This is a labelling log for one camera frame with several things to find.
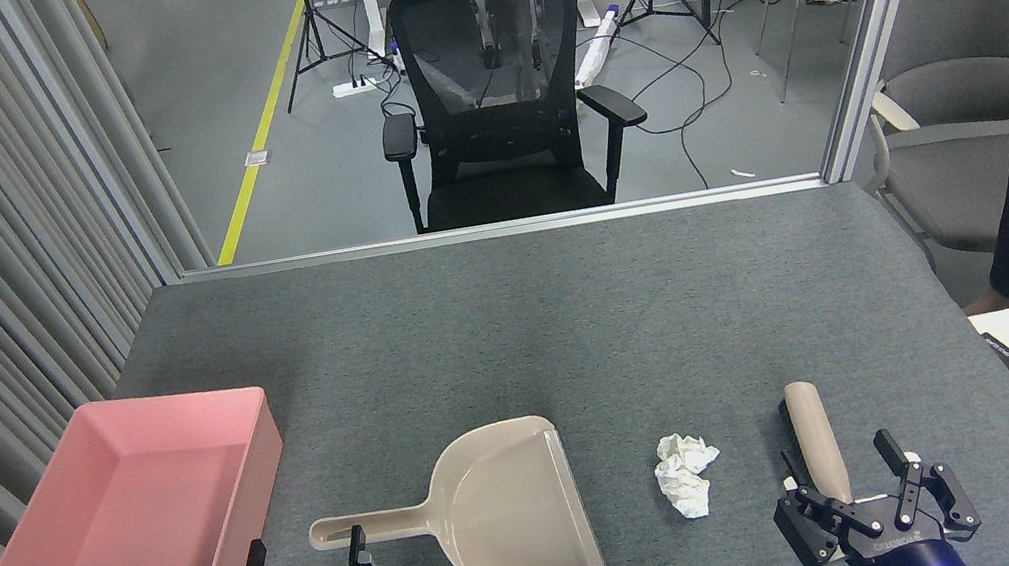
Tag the grey padded chair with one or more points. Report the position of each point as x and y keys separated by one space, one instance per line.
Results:
x=964 y=48

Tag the slanted silver frame post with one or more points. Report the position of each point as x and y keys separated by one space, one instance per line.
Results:
x=867 y=13

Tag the white power strip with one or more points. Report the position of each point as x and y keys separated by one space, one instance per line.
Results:
x=354 y=87

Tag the beige plastic dustpan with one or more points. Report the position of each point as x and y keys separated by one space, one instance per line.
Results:
x=511 y=515

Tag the silver frame rail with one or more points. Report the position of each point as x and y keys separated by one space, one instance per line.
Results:
x=506 y=227

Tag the silver floor socket box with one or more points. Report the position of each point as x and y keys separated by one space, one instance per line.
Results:
x=258 y=158

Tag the black mesh office chair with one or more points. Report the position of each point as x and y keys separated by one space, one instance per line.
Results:
x=510 y=191

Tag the beige hand brush black bristles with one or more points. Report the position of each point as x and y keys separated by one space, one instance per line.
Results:
x=814 y=436

